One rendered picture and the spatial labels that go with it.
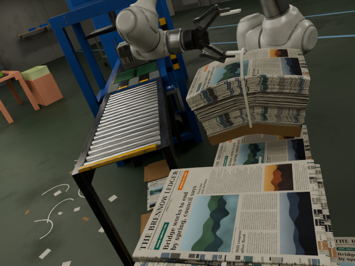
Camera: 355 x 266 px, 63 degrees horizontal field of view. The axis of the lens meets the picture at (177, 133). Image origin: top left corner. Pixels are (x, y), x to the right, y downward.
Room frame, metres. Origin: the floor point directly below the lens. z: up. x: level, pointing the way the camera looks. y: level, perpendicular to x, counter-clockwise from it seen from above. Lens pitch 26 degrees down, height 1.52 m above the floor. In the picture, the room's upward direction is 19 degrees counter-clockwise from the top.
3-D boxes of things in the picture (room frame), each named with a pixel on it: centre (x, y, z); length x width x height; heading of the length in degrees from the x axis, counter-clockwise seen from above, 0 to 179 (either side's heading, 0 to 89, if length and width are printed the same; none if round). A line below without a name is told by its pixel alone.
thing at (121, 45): (3.61, 0.19, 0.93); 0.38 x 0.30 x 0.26; 176
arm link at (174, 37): (1.13, -0.11, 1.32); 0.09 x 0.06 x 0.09; 156
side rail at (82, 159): (2.04, 0.54, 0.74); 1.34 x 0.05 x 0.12; 176
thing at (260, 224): (0.49, -0.06, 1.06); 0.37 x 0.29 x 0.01; 65
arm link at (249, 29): (1.43, -0.51, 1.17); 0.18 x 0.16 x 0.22; 26
